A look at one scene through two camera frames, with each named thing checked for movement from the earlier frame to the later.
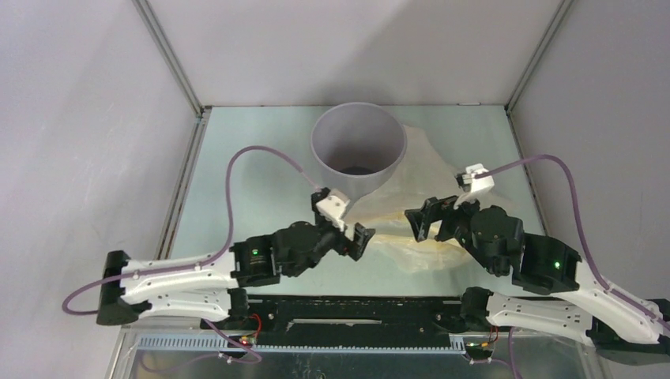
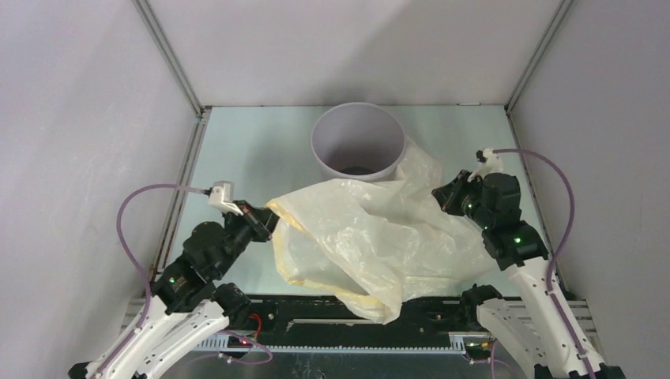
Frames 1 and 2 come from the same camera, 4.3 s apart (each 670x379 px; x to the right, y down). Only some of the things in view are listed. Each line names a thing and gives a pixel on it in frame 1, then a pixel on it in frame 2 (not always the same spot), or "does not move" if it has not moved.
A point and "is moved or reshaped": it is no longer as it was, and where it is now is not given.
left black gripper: [354, 249] → [261, 219]
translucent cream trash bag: [427, 173] is moved or reshaped
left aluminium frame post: [171, 58] does not move
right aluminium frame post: [548, 37] does not move
